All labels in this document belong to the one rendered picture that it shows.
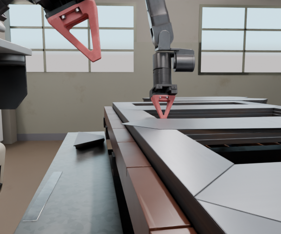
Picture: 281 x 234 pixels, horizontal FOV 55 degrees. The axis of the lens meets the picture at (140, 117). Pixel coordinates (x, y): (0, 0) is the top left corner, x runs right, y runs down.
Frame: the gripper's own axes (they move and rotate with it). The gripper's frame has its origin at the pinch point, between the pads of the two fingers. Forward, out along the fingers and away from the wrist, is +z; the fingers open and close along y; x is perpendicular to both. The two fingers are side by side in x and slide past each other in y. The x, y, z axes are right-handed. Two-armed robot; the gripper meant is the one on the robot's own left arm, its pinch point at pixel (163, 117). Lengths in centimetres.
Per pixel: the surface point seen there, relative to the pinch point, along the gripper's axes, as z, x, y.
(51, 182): 18.0, 32.4, -0.3
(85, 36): -168, 40, 340
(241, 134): 6.4, -13.7, -20.3
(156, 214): 16, 14, -52
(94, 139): 5.3, 21.1, 34.4
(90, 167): 15.0, 22.1, 11.9
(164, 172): 12.3, 10.7, -43.6
